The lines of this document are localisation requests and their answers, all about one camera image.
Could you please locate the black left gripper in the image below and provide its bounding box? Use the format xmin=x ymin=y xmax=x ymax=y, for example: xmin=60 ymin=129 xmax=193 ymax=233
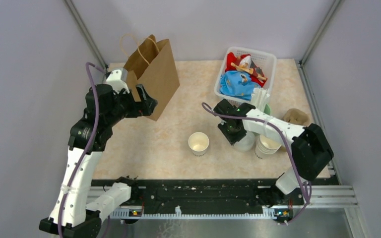
xmin=105 ymin=83 xmax=157 ymax=126

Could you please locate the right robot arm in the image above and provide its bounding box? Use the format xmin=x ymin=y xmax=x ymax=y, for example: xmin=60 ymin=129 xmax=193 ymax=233
xmin=202 ymin=99 xmax=334 ymax=204

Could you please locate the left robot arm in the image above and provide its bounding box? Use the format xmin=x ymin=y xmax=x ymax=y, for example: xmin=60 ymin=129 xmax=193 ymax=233
xmin=39 ymin=84 xmax=158 ymax=238

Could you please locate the stack of white lids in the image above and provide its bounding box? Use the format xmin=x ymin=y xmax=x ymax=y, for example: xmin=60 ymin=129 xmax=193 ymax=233
xmin=233 ymin=131 xmax=255 ymax=152

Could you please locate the stack of paper cups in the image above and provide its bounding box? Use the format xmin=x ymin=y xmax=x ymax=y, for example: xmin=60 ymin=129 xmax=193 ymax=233
xmin=254 ymin=135 xmax=282 ymax=159

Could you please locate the green straw holder cup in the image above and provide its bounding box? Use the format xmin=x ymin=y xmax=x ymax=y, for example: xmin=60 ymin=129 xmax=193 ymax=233
xmin=263 ymin=104 xmax=271 ymax=115

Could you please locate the brown paper bag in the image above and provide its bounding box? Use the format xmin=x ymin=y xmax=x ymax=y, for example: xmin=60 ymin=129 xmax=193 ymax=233
xmin=123 ymin=34 xmax=180 ymax=121

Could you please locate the blue snack packet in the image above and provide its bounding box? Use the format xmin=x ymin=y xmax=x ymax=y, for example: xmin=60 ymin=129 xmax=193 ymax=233
xmin=219 ymin=71 xmax=260 ymax=101

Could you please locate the brown cardboard cup carrier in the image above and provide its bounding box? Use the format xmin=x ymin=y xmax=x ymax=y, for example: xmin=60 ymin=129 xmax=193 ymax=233
xmin=282 ymin=108 xmax=310 ymax=126

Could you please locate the red snack packet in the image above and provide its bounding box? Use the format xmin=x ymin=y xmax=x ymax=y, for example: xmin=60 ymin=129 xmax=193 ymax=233
xmin=225 ymin=52 xmax=268 ymax=87

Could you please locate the white plastic basket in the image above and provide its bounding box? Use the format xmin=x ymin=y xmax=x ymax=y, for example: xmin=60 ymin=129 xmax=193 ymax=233
xmin=214 ymin=47 xmax=277 ymax=105

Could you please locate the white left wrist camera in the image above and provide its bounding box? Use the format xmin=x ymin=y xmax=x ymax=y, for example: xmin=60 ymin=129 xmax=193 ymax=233
xmin=105 ymin=67 xmax=130 ymax=94

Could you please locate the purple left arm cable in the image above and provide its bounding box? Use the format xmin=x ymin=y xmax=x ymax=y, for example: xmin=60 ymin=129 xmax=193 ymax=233
xmin=56 ymin=62 xmax=107 ymax=238

